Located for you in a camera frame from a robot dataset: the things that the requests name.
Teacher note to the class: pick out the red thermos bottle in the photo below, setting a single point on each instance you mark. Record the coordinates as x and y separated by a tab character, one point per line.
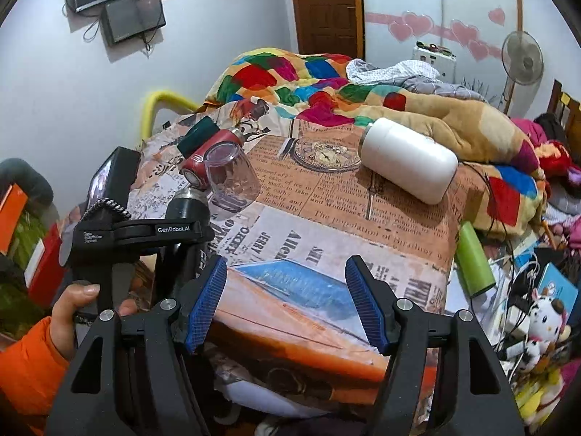
195	168

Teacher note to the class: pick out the frosted wardrobe with hearts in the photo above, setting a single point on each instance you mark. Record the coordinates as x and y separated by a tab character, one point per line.
473	30

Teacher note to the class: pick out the small black wall monitor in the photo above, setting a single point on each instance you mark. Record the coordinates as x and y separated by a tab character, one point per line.
123	19

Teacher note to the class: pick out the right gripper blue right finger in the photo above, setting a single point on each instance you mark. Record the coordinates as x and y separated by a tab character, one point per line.
371	315

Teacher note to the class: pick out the person's left hand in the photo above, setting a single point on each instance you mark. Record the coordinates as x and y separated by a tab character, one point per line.
62	327

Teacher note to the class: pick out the white box appliance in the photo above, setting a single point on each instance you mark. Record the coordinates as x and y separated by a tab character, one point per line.
440	57

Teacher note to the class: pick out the yellow padded bed rail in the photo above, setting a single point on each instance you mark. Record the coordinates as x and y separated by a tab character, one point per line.
162	99

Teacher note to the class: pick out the clear plastic cup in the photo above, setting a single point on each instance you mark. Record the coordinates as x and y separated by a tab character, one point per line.
233	181

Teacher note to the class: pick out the wooden headboard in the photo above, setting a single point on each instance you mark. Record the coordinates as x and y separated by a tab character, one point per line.
567	112

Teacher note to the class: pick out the black thermos bottle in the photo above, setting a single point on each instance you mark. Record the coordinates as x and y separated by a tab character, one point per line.
186	232

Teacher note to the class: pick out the blue booklet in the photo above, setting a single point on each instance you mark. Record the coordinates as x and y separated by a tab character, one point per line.
554	285

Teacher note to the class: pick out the white thermos bottle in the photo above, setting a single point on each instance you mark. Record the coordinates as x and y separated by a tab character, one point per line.
410	160

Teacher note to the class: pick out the orange left sleeve forearm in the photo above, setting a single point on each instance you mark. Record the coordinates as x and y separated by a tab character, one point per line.
32	370

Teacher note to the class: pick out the red box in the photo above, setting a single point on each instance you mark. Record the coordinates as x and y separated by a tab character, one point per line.
44	274

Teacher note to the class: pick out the brown wooden door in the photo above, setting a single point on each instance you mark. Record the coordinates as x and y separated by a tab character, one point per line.
331	26

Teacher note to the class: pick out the dark green cup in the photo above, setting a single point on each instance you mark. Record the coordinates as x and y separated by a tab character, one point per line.
198	135

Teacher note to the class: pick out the green cylinder bottle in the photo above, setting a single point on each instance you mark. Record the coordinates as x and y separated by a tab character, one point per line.
474	267

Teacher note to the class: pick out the yellow plush toy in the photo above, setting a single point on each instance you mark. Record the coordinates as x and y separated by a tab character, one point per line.
539	397

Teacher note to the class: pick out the white standing fan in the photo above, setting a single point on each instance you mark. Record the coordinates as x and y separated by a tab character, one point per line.
523	63

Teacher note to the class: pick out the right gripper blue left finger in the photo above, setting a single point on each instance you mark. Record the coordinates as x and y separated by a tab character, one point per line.
204	296

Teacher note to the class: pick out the colourful patchwork blanket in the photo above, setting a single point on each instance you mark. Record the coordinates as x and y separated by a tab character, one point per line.
316	89

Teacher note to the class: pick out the white crumpled cloth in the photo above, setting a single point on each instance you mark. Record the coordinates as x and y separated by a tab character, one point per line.
365	74

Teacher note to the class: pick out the newspaper print bed sheet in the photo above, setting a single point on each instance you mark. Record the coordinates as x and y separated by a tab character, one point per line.
286	322

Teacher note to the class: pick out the cow plush toy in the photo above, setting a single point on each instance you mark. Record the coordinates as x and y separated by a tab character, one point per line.
547	323

